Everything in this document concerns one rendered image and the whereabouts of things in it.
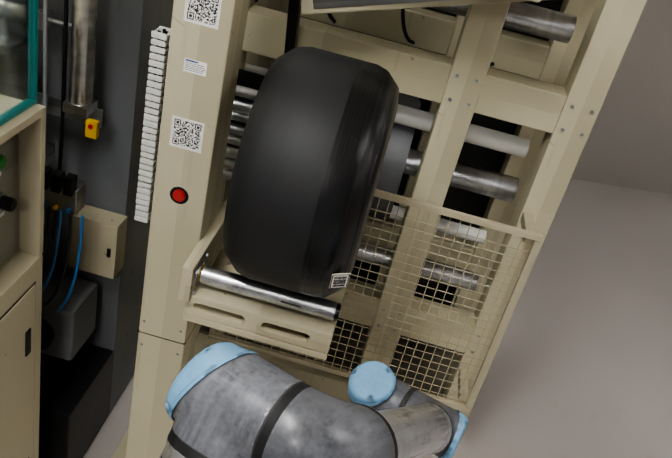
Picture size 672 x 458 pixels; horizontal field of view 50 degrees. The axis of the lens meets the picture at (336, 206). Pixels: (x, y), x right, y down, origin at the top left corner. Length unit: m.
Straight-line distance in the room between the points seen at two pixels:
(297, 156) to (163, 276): 0.59
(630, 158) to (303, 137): 4.14
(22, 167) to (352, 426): 1.04
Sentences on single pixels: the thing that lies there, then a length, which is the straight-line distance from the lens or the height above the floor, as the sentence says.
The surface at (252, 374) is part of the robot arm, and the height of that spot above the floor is 1.34.
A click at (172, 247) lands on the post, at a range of 1.82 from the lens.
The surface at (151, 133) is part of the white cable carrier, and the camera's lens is 1.71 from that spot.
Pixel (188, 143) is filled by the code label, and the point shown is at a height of 1.20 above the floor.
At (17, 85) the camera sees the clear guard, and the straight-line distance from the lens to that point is 1.55.
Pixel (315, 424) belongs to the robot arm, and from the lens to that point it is 0.84.
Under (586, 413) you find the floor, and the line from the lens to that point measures 3.25.
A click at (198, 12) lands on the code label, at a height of 1.50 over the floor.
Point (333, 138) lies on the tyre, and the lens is 1.44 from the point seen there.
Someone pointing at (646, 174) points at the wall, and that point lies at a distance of 5.53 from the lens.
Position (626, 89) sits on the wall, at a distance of 5.15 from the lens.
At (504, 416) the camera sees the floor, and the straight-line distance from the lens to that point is 3.04.
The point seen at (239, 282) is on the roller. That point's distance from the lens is 1.72.
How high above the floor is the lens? 1.94
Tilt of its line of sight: 29 degrees down
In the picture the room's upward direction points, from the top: 14 degrees clockwise
